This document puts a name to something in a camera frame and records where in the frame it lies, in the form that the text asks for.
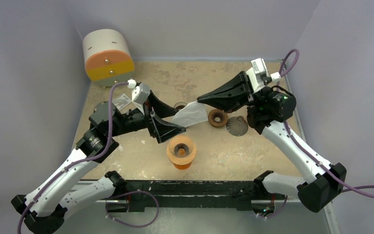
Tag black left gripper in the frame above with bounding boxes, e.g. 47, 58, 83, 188
108, 91, 185, 141

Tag clear ribbed glass dripper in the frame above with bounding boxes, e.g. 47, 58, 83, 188
168, 135, 195, 158

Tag white paper coffee filter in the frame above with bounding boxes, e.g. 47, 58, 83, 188
171, 101, 207, 127

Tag light wooden dripper ring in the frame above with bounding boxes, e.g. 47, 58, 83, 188
166, 136, 197, 165

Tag orange glass carafe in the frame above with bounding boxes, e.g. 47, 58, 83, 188
173, 162, 192, 170

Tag clear plastic filter packet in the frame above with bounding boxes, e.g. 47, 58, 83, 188
112, 94, 131, 111

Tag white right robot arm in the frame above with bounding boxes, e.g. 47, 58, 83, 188
197, 71, 347, 213

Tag grey glass carafe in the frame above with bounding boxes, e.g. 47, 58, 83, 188
174, 102, 187, 110

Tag white round drawer cabinet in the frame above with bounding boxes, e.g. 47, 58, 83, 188
82, 29, 135, 87

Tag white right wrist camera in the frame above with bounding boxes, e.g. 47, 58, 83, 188
245, 58, 281, 94

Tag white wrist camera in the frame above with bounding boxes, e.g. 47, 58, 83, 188
127, 79, 150, 114
245, 58, 281, 94

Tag dark wooden dripper ring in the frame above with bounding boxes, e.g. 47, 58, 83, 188
207, 109, 229, 128

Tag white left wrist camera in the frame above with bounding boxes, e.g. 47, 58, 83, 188
127, 79, 150, 114

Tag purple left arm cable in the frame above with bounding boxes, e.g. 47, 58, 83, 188
17, 82, 131, 234

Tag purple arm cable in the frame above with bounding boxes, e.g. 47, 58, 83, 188
17, 82, 131, 234
277, 48, 374, 200

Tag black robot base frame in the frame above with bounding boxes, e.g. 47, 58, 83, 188
105, 177, 285, 212

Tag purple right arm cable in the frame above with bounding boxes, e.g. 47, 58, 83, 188
277, 48, 374, 200

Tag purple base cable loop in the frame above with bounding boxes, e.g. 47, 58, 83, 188
105, 190, 160, 228

